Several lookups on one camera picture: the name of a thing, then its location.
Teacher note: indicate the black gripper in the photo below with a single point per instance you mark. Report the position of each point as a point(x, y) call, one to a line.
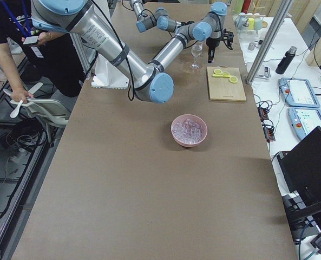
point(211, 43)

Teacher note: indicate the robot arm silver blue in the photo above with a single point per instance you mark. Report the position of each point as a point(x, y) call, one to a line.
point(150, 81)
point(146, 19)

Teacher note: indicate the clear wine glass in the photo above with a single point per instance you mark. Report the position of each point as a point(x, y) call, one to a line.
point(196, 51)

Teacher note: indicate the pink bowl of ice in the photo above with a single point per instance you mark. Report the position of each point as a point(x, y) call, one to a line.
point(188, 130)

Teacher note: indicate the person's hand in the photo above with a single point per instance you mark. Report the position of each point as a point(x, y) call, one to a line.
point(21, 95)

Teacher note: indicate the yellow plastic knife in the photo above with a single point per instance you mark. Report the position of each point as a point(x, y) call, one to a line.
point(220, 75)

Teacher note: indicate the far lemon slice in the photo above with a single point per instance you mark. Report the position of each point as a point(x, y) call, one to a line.
point(233, 79)

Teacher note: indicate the bamboo cutting board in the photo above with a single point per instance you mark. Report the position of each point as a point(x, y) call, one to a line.
point(221, 89)

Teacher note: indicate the yellow cup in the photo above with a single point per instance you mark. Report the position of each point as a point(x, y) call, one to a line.
point(250, 23)

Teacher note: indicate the light blue cup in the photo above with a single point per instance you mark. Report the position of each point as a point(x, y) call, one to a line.
point(258, 24)

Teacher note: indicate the black water bottle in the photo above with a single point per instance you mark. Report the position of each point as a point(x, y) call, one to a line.
point(286, 60)

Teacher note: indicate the upper teach pendant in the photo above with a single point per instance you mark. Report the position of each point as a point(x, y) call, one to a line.
point(298, 92)

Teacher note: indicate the teach pendant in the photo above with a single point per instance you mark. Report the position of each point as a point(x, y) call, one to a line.
point(298, 92)
point(304, 120)

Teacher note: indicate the lower teach pendant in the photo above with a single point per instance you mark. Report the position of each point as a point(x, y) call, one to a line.
point(304, 120)

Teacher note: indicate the black monitor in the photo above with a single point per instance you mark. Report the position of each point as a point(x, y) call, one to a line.
point(301, 168)

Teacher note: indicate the person in black shirt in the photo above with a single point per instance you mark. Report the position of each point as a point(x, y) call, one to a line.
point(52, 53)

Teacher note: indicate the white office chair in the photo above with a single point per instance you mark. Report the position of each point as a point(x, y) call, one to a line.
point(51, 111)

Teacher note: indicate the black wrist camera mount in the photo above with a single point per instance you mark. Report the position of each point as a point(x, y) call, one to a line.
point(227, 38)

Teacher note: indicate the aluminium frame post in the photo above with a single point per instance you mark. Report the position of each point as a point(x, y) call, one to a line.
point(270, 35)

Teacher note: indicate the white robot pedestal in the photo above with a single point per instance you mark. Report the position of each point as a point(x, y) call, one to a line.
point(107, 76)

